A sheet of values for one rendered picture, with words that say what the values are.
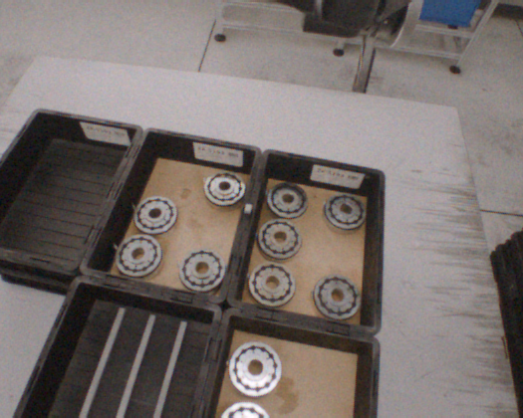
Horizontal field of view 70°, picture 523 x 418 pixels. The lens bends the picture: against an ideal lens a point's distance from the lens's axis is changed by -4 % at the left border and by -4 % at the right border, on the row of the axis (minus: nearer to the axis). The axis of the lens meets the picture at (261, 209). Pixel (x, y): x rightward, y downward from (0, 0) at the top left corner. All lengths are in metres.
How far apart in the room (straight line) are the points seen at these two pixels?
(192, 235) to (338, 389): 0.46
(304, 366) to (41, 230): 0.68
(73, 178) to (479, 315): 1.12
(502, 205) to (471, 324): 1.36
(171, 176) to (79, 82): 0.66
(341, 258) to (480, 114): 2.06
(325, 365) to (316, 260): 0.23
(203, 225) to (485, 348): 0.77
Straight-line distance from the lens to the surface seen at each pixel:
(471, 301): 1.17
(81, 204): 1.04
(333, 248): 0.93
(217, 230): 0.93
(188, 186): 1.00
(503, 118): 2.92
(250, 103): 1.39
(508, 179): 2.57
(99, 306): 0.91
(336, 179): 0.98
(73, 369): 0.89
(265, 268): 0.86
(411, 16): 1.04
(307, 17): 0.45
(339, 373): 0.85
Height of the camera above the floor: 1.65
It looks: 58 degrees down
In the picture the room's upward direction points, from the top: 6 degrees clockwise
